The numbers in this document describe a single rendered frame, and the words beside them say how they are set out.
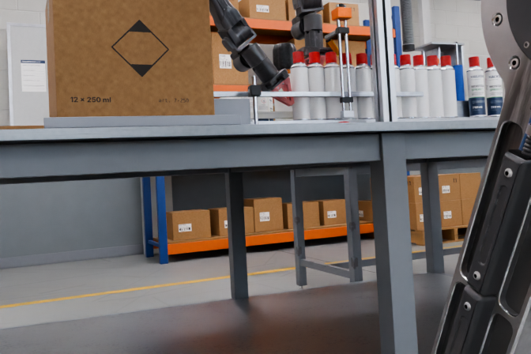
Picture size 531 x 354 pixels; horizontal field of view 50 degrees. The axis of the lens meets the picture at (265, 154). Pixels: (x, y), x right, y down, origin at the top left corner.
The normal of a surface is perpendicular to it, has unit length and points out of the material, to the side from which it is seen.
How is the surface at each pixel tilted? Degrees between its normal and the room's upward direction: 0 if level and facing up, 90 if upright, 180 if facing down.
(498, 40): 90
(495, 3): 90
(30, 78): 90
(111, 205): 90
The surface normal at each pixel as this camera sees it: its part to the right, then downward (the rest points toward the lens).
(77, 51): 0.40, -0.06
